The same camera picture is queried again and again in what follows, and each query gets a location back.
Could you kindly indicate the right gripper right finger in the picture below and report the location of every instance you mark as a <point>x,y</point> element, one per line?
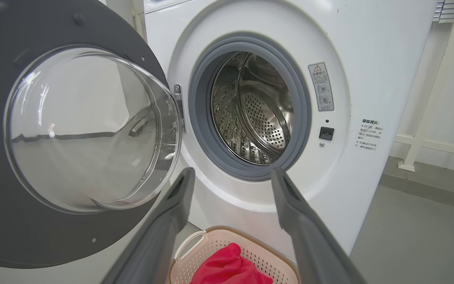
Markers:
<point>313,244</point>

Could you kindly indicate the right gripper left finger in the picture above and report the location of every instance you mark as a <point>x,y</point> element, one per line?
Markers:
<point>160,236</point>

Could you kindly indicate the red garment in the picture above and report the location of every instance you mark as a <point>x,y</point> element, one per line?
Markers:
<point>227,268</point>

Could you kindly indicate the cream perforated laundry basket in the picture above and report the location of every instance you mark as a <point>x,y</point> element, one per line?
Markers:
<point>258,256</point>

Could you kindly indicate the black door lock latch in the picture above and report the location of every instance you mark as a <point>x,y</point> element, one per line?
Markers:
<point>326,133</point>

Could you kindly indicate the grey rubber door gasket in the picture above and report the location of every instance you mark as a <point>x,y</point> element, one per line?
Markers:
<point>199,118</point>

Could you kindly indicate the metal door hinge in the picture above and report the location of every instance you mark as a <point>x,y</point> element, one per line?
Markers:
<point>178,98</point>

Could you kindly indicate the white front-load washing machine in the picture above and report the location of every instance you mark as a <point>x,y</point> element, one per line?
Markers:
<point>349,47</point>

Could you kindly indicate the printed text notice sticker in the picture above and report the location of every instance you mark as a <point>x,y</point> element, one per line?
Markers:
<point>369,135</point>

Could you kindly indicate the stainless steel washer drum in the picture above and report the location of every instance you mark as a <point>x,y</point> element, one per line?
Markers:
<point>258,118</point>

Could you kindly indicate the grey warning sticker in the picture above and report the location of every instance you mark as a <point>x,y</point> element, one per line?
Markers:
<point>321,86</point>

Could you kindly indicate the white metal rack frame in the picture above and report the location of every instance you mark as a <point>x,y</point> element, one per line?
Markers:
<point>440,79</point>

